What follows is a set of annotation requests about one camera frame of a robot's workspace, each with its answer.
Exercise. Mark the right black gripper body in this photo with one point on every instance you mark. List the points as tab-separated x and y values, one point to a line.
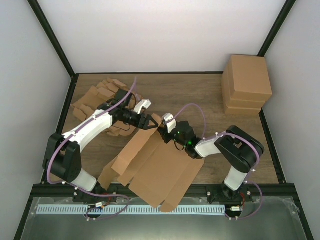
165	135

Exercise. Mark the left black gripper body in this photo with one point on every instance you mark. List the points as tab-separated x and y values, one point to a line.
135	122

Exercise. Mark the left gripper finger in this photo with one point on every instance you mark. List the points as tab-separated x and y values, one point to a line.
152	127
151	120

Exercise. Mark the brown cardboard box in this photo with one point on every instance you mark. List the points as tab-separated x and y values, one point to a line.
156	172

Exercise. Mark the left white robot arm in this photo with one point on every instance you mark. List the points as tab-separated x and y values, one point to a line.
63	152

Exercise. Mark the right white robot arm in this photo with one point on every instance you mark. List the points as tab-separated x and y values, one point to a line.
240	149

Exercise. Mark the bottom folded cardboard box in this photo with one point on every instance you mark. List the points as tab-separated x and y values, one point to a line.
241	111

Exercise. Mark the folded cardboard box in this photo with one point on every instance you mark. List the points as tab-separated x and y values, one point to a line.
248	78
234	103
241	111

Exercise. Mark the middle folded cardboard box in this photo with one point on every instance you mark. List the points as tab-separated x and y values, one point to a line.
234	103

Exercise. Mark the top folded cardboard box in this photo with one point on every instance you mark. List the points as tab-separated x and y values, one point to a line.
248	78

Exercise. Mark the stack of flat cardboard blanks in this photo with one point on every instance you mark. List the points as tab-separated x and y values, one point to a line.
94	97

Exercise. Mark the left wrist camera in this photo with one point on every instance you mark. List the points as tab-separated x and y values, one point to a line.
142	105

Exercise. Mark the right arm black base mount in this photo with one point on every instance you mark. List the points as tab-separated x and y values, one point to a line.
220	193

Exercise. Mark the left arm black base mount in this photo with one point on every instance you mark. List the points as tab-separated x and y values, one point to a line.
87	198

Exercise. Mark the light blue slotted cable duct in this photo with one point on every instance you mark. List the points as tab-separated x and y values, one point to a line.
70	209

